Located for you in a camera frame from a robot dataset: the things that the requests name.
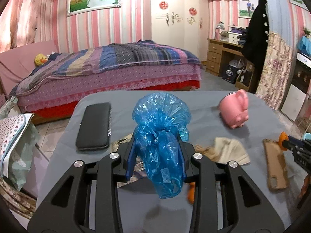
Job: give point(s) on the small framed couple photo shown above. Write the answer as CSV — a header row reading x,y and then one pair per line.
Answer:
x,y
246,8

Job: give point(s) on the yellow duck plush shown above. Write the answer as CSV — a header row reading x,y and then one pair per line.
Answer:
x,y
40,59

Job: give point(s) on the blue plastic bag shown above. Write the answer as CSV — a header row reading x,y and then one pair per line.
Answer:
x,y
162,120

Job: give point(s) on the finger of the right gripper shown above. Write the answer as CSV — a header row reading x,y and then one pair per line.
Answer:
x,y
300,150
295,143

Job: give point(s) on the bed with striped quilt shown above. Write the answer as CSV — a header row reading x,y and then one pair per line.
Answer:
x,y
52,91

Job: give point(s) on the brown phone case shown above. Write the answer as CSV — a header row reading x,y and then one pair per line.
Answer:
x,y
276,166

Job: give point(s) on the pink rabbit piggy bank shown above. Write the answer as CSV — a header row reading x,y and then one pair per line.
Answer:
x,y
234,109

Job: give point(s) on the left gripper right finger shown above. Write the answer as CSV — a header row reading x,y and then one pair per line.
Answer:
x,y
226,198

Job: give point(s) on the black hanging coat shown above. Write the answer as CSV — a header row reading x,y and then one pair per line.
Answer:
x,y
255,46

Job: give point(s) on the floral blue curtain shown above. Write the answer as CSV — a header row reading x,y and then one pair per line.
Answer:
x,y
276,70

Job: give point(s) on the desk lamp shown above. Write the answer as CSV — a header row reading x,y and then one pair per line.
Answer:
x,y
219,28

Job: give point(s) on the wooden desk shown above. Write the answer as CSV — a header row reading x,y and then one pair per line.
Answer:
x,y
220,54

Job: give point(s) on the black phone wallet case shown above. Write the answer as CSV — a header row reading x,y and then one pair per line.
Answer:
x,y
95,129

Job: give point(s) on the printed snack wrapper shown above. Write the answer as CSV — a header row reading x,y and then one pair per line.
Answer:
x,y
139,171

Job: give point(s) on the white wardrobe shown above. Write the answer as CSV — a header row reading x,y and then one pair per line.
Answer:
x,y
177,23

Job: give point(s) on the white face mask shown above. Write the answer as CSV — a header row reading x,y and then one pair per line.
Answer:
x,y
227,149

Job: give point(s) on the orange peel piece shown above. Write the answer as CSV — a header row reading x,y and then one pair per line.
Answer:
x,y
191,193

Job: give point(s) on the polka dot bag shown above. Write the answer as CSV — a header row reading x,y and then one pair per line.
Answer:
x,y
22,164

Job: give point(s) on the potted plant with blue cloth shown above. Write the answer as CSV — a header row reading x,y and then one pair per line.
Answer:
x,y
304,44

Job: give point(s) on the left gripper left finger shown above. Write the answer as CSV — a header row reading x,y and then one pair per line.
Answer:
x,y
85,198

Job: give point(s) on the water dispenser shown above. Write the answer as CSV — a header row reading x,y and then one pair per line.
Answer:
x,y
298,88

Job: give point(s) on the small orange fruit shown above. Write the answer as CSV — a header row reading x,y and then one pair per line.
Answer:
x,y
282,141

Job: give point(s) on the black box under desk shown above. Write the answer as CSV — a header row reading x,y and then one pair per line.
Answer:
x,y
230,74

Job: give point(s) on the grey blue tablecloth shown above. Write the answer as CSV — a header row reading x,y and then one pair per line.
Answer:
x,y
141,208

